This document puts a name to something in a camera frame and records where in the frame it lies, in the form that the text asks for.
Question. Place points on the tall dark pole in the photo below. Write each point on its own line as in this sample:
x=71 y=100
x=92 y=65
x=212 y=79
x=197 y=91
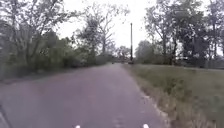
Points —
x=131 y=41

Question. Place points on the grey asphalt path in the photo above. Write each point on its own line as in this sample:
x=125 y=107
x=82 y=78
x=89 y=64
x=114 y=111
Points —
x=93 y=96

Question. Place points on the robot's own part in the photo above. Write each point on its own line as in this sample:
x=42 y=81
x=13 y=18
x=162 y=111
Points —
x=77 y=126
x=145 y=126

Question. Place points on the row of trees and bushes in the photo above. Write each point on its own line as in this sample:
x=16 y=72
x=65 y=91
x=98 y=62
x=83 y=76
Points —
x=43 y=46

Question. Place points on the group of tall trees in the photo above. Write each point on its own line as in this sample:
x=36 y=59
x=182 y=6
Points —
x=180 y=36

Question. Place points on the grass verge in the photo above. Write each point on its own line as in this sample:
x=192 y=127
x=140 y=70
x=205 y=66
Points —
x=186 y=90

